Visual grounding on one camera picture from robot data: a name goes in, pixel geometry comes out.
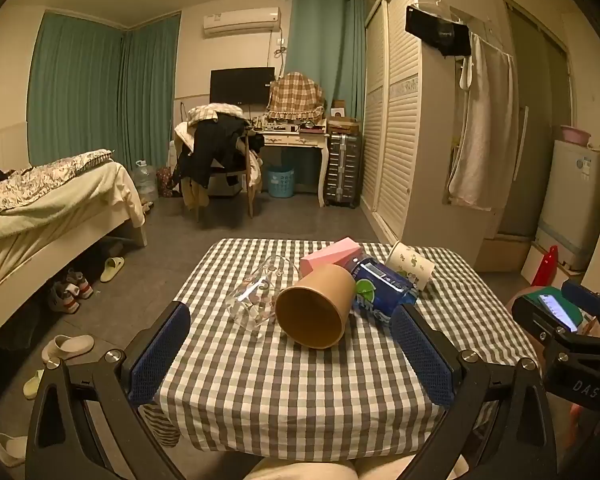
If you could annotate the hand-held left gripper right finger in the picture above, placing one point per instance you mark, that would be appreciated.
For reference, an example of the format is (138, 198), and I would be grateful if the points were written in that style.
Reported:
(425, 355)

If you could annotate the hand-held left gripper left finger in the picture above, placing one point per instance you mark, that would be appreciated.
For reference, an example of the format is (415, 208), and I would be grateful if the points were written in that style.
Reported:
(162, 355)

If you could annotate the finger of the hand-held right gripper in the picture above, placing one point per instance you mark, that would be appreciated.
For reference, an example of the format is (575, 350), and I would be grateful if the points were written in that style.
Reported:
(535, 317)
(587, 297)

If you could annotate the brown paper cup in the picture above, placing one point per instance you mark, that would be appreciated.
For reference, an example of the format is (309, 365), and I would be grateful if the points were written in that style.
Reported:
(330, 285)

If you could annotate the white printed cup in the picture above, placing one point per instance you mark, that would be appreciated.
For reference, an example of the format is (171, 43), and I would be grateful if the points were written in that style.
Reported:
(410, 265)

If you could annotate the clear glass cup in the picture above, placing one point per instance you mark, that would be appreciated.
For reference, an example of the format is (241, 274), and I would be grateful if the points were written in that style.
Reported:
(260, 300)

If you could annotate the red bottle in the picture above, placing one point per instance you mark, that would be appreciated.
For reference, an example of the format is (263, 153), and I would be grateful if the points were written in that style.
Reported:
(546, 267)

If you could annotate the blue drink can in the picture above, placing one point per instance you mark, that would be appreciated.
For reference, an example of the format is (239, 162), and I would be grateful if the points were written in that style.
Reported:
(380, 295)

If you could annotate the beige slipper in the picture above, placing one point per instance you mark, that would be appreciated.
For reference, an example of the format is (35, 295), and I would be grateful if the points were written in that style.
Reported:
(67, 347)

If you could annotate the white washing machine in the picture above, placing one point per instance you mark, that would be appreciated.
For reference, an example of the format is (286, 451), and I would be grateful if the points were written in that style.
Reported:
(570, 200)

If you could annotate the yellow slipper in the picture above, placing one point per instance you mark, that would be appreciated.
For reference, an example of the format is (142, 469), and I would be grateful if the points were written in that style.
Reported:
(112, 269)

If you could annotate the pair of sneakers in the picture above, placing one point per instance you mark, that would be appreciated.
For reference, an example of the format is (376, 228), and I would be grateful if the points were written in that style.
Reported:
(70, 292)

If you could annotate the grey checkered tablecloth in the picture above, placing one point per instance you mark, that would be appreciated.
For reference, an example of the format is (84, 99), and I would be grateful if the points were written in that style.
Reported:
(280, 385)

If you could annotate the green slipper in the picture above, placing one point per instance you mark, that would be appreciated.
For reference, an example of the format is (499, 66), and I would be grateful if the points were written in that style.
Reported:
(34, 384)

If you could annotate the pink box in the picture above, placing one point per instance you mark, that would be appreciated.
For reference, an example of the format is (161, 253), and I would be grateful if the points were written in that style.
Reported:
(330, 255)

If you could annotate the pink basin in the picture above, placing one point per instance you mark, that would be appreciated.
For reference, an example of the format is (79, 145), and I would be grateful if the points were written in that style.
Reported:
(575, 135)

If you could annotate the person's legs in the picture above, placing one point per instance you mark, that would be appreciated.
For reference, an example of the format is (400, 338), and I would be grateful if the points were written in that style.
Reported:
(300, 471)

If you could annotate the floral bag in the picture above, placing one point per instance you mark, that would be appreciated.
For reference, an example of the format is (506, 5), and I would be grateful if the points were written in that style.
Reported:
(166, 182)

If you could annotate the clear water jug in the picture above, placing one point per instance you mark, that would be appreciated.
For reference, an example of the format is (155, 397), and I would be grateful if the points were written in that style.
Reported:
(145, 182)

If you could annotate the bed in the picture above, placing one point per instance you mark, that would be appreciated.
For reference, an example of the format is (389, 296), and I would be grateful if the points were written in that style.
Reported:
(40, 230)

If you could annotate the white slipper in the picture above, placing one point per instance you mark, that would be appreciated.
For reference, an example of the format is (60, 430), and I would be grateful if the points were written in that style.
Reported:
(10, 450)

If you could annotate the wooden chair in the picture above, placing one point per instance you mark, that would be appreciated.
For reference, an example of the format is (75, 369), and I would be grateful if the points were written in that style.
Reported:
(251, 195)

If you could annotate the white towel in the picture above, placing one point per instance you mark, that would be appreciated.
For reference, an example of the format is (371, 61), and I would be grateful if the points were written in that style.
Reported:
(482, 125)

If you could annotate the dark ribbed suitcase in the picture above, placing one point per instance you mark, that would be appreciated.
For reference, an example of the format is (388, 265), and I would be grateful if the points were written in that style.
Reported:
(342, 170)

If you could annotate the blue laundry basket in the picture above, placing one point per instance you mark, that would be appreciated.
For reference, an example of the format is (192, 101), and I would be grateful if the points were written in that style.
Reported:
(281, 182)

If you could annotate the black clothes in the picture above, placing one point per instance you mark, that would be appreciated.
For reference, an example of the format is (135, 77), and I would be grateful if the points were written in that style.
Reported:
(210, 150)

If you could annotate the floral blanket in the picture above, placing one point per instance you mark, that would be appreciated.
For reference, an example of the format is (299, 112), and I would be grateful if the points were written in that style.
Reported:
(45, 180)

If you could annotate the white louvred wardrobe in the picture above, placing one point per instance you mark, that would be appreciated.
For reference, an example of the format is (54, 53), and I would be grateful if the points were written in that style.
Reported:
(395, 135)

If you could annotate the cardboard box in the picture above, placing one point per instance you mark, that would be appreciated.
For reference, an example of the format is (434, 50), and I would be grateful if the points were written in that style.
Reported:
(342, 124)

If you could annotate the white desk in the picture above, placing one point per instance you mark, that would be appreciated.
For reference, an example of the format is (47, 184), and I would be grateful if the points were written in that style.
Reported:
(290, 139)

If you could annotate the narrow green curtain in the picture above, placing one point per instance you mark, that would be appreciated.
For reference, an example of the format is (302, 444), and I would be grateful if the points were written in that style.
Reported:
(150, 95)

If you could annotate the wide green curtain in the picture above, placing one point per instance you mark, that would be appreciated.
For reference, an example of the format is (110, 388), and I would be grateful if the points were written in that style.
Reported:
(75, 95)

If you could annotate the black television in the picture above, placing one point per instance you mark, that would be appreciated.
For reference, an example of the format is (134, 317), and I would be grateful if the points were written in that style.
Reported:
(240, 85)

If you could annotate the plaid cloth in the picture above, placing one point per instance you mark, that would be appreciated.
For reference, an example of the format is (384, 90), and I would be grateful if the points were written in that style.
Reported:
(295, 95)

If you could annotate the black hanging garment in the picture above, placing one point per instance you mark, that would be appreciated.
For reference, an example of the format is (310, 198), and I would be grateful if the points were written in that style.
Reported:
(437, 30)

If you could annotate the teal curtain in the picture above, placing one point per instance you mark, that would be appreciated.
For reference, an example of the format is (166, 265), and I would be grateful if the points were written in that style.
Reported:
(325, 40)

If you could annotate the white air conditioner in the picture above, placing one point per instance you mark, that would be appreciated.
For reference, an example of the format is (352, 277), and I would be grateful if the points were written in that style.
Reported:
(240, 21)

